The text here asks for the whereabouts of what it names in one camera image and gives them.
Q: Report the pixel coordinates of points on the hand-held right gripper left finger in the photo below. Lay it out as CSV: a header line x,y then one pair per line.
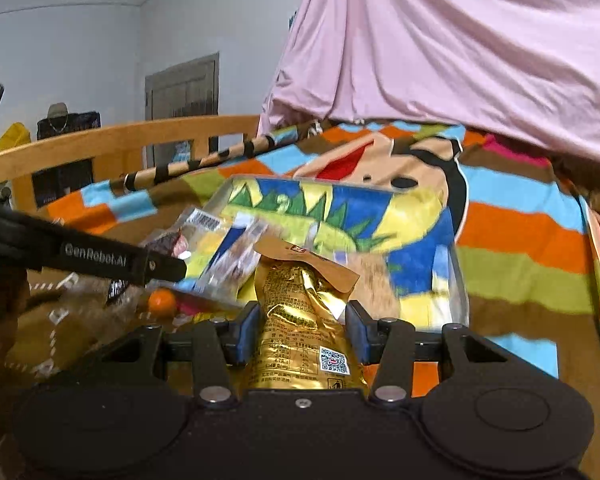
x,y
245,332

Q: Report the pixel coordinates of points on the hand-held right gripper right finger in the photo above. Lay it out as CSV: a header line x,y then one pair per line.
x,y
357,335

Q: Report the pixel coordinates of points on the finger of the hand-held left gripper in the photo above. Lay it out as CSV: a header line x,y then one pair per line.
x,y
167,266

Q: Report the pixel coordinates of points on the clear red-brown snack packet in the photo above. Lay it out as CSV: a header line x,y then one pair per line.
x,y
167,244

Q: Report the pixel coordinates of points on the small orange fruit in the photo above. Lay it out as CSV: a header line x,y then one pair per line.
x,y
161,302

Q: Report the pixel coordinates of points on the gold foil snack packet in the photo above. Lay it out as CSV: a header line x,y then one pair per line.
x,y
300,330

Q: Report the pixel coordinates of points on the blue snack packet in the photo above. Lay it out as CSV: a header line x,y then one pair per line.
x,y
230,240

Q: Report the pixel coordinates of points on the clear nut bar packet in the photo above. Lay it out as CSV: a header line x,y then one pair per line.
x,y
240,258

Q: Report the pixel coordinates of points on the dinosaur drawing tray box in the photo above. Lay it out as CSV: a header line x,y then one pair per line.
x,y
410,260

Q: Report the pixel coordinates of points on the yellow bag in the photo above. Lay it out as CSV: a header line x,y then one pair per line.
x,y
15,137

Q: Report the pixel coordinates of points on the beige hat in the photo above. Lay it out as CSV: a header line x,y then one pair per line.
x,y
57,110

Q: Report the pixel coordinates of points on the grey cabinet door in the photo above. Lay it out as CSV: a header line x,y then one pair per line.
x,y
182,90

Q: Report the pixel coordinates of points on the cartoon monkey printed blanket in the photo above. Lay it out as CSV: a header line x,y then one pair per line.
x,y
505,230

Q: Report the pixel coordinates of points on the pink bed sheet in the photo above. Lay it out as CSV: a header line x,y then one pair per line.
x,y
455,50

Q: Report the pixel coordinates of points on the wooden bed rail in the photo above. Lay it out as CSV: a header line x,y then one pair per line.
x,y
80,145

